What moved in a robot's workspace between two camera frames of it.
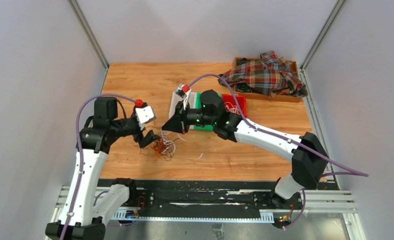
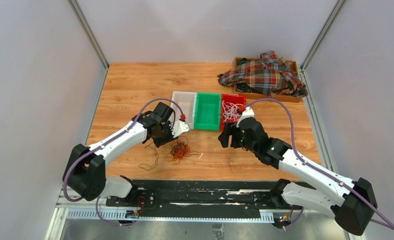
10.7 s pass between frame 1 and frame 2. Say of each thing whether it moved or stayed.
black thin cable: moved
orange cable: moved
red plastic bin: stayed
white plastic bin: stayed
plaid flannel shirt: stayed
